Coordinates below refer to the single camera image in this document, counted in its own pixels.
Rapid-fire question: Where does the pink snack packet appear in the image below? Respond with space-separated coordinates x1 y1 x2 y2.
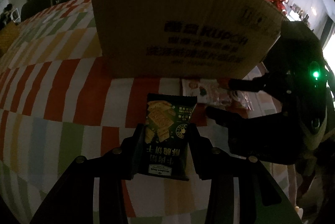
182 79 253 111

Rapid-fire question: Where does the black cracker packet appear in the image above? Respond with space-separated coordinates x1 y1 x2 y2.
140 93 197 181

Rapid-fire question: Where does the colourful striped tablecloth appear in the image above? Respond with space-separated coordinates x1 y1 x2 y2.
1 0 211 223

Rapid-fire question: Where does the brown cardboard box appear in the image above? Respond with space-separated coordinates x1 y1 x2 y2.
92 0 285 79

